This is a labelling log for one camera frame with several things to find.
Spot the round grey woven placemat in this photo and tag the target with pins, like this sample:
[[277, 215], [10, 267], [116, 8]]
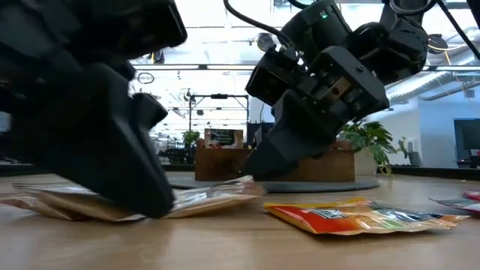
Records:
[[318, 186]]

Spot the black background gantry frame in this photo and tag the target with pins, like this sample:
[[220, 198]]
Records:
[[219, 96]]

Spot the orange mango tea bag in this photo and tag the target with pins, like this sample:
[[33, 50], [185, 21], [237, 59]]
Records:
[[337, 221]]

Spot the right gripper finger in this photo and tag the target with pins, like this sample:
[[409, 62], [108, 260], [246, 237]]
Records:
[[292, 150]]

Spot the potted green plant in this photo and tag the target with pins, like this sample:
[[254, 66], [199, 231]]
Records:
[[369, 137]]

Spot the black wall monitor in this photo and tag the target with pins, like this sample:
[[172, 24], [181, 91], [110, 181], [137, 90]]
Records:
[[467, 135]]

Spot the red strawberry tea bag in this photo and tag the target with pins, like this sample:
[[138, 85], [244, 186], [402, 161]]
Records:
[[473, 195], [465, 206]]

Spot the wooden compartment box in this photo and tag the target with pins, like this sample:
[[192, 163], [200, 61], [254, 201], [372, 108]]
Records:
[[217, 165]]

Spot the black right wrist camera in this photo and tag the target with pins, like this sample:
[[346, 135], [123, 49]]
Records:
[[270, 78]]

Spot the black aluminium table frame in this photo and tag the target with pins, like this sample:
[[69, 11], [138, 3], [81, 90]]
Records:
[[431, 172]]

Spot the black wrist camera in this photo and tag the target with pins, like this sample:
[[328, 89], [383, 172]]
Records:
[[157, 26], [270, 78]]

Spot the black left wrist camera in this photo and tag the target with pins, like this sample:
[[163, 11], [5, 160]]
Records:
[[157, 26]]

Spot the small distant green plant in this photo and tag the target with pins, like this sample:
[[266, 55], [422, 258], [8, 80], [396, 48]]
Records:
[[191, 137]]

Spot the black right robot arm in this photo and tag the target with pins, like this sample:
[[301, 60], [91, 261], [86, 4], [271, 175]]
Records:
[[393, 48]]

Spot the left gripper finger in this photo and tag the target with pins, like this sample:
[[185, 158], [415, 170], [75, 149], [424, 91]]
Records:
[[112, 157]]

